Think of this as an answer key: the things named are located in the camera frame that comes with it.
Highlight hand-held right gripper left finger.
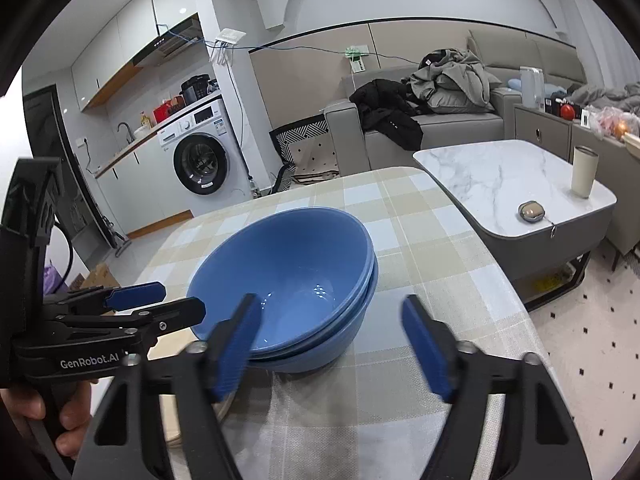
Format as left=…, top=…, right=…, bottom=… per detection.
left=72, top=292, right=263, bottom=480

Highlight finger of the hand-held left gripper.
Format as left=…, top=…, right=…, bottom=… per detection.
left=55, top=296, right=207, bottom=333
left=65, top=281, right=167, bottom=311

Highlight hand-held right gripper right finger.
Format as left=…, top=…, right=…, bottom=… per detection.
left=401, top=294, right=593, bottom=480

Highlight cream round plate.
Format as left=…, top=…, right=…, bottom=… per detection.
left=147, top=341, right=238, bottom=448

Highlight blue bowl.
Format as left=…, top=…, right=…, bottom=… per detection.
left=186, top=206, right=375, bottom=353
left=245, top=255, right=379, bottom=361
left=247, top=280, right=378, bottom=375

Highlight person's left hand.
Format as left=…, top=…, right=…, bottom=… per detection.
left=0, top=380, right=94, bottom=458

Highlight cardboard box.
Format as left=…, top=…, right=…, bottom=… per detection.
left=70, top=262, right=118, bottom=293

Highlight stick vacuum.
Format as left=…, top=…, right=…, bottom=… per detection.
left=100, top=212, right=132, bottom=260

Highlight purple plastic bag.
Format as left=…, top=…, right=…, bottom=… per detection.
left=44, top=266, right=68, bottom=301

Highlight white kitchen base cabinets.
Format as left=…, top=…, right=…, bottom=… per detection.
left=92, top=127, right=193, bottom=241

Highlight white washing machine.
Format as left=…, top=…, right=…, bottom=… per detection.
left=156, top=96, right=253, bottom=218

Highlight white dotted rug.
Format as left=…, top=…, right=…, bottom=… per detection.
left=527, top=237, right=640, bottom=480

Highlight marble coffee table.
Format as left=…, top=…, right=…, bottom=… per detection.
left=412, top=139, right=618, bottom=313

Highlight black pressure cooker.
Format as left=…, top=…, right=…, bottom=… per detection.
left=180, top=75, right=211, bottom=106

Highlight grey sofa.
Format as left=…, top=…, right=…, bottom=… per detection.
left=324, top=27, right=588, bottom=176

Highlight cream tumbler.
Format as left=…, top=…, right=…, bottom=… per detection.
left=571, top=146, right=599, bottom=198

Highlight black jacket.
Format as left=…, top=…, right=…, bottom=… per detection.
left=349, top=79, right=425, bottom=151

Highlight grey side cabinet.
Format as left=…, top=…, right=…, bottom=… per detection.
left=514, top=102, right=640, bottom=256

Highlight range hood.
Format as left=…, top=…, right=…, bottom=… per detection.
left=132, top=16, right=205, bottom=68

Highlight white router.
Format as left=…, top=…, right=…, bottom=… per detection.
left=212, top=27, right=248, bottom=66

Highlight grey clothes pile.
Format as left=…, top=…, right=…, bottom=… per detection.
left=409, top=48, right=503, bottom=115

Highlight light blue pillow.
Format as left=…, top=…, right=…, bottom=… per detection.
left=505, top=77, right=568, bottom=100

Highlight clear plastic bag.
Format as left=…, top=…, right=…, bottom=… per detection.
left=587, top=107, right=640, bottom=143

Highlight grey blanket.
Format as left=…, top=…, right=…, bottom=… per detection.
left=565, top=81, right=640, bottom=116

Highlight black door frame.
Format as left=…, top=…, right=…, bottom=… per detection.
left=22, top=85, right=118, bottom=271

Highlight white wall cabinets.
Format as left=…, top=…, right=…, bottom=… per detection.
left=70, top=0, right=203, bottom=113

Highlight wall socket with charger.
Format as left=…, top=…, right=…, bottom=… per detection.
left=344, top=45, right=371, bottom=72

